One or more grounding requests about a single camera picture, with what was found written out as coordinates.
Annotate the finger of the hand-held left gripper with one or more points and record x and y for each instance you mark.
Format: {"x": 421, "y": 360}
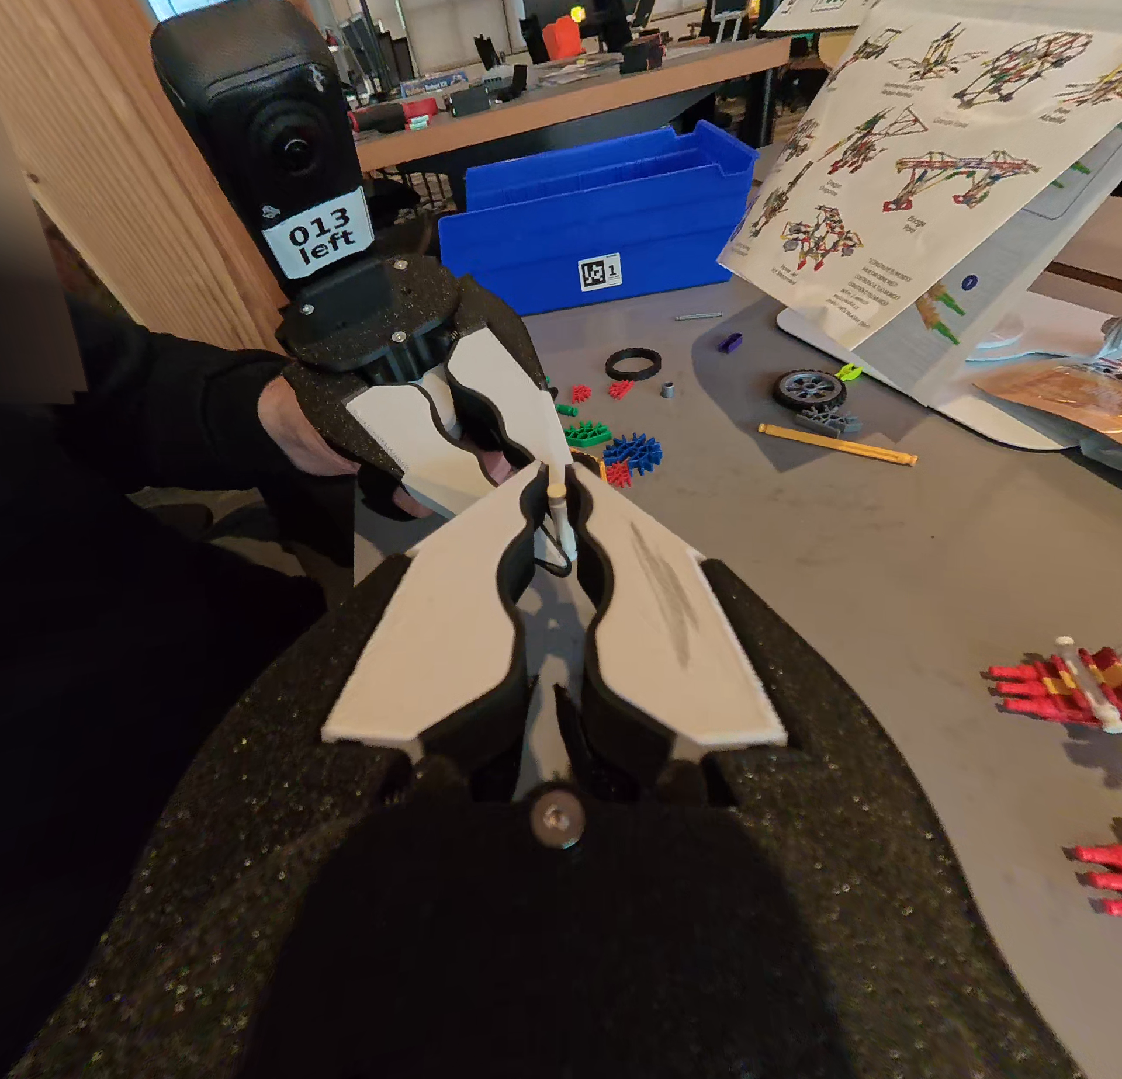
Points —
{"x": 394, "y": 438}
{"x": 512, "y": 386}

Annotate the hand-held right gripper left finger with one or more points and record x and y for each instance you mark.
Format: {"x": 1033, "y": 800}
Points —
{"x": 421, "y": 640}

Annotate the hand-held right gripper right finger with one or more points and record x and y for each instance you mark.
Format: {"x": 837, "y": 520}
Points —
{"x": 674, "y": 631}

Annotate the white toy rod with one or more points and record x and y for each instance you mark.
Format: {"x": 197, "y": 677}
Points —
{"x": 558, "y": 518}

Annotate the person's left forearm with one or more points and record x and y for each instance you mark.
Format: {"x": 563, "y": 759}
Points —
{"x": 175, "y": 413}

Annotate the person's left hand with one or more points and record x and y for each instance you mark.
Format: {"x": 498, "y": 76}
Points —
{"x": 294, "y": 429}

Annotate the black toy tire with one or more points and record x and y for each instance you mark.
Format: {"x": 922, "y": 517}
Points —
{"x": 611, "y": 367}

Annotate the short orange toy rod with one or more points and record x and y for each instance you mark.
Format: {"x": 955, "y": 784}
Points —
{"x": 589, "y": 460}

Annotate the red black tool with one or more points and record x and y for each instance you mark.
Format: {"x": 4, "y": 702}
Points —
{"x": 385, "y": 116}

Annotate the blue plastic bin with tag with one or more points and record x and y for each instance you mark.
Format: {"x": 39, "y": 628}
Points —
{"x": 525, "y": 255}

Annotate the blue toy connector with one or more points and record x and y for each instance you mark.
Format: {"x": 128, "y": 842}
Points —
{"x": 633, "y": 451}

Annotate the wooden pillar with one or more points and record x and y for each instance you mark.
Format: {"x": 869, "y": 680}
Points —
{"x": 88, "y": 89}

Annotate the short grey toy rod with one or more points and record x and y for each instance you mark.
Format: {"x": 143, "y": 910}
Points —
{"x": 698, "y": 315}

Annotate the long yellow toy rod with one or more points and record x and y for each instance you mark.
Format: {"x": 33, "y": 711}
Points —
{"x": 837, "y": 446}

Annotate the grey toy connector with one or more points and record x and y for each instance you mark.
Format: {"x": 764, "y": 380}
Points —
{"x": 829, "y": 420}

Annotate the toy wheel with black tire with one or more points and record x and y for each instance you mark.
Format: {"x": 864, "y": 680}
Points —
{"x": 811, "y": 387}

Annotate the lime green toy clip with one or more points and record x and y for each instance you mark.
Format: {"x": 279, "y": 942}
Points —
{"x": 847, "y": 371}

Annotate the wooden background table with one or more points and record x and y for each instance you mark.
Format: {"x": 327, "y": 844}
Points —
{"x": 614, "y": 89}

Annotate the person's black clothing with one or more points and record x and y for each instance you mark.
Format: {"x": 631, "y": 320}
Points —
{"x": 104, "y": 658}

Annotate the orange red box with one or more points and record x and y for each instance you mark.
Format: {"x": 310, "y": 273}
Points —
{"x": 561, "y": 38}

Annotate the black box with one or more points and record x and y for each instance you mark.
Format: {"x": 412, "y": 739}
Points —
{"x": 643, "y": 53}

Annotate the red yellow toy assembly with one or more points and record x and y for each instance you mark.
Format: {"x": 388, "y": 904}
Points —
{"x": 1051, "y": 684}
{"x": 1101, "y": 877}

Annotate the clear plastic bag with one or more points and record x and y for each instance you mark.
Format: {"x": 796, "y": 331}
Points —
{"x": 1051, "y": 386}

